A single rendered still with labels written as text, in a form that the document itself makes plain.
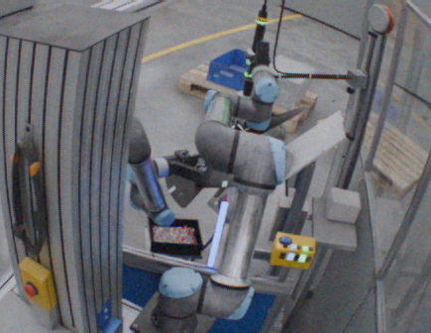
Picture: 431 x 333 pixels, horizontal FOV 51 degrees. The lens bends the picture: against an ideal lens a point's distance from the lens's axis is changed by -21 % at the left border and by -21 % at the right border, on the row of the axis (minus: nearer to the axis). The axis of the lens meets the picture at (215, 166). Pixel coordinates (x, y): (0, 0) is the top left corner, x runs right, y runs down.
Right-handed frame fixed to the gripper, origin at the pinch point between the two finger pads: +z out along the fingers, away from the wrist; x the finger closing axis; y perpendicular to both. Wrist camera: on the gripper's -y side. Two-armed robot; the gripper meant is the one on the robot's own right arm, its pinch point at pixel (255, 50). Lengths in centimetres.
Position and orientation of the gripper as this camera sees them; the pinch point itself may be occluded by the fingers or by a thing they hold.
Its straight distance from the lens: 209.0
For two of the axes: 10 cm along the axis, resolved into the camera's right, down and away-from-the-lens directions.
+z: -0.5, -5.5, 8.3
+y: -1.7, 8.3, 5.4
